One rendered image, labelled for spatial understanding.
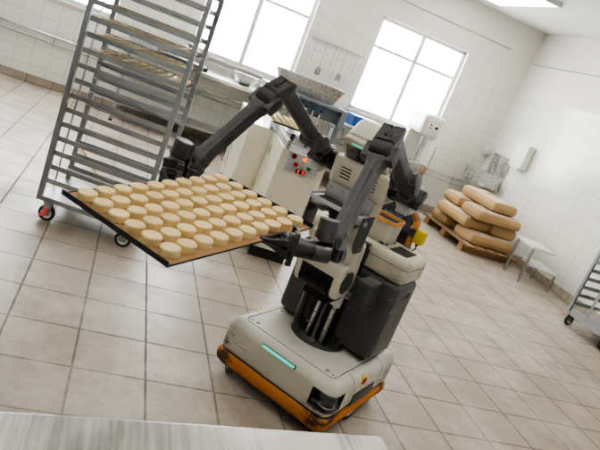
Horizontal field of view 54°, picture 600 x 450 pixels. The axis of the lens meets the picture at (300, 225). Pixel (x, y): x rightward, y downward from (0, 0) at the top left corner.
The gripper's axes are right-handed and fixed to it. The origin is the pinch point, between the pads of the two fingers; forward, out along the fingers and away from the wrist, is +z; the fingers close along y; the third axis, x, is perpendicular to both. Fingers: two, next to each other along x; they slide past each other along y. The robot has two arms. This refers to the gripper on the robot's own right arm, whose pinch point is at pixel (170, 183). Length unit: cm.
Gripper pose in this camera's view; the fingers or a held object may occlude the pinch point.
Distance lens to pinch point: 183.4
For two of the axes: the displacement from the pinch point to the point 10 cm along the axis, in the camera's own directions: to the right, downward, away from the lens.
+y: 3.1, -8.9, -3.3
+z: 1.6, 3.9, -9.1
